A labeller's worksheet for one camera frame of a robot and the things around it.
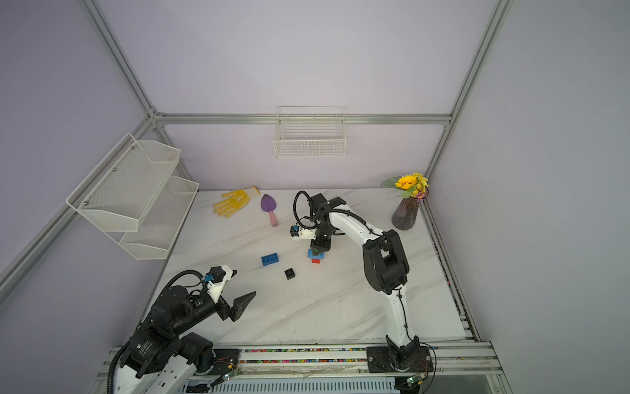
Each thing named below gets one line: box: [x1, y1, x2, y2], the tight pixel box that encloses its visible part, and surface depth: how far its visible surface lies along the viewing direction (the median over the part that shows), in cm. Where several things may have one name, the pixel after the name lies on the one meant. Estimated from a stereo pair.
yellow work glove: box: [212, 185, 261, 220], surface depth 117 cm
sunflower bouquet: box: [379, 172, 430, 203], surface depth 92 cm
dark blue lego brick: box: [260, 252, 279, 266], surface depth 97 cm
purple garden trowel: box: [260, 193, 279, 228], surface depth 117 cm
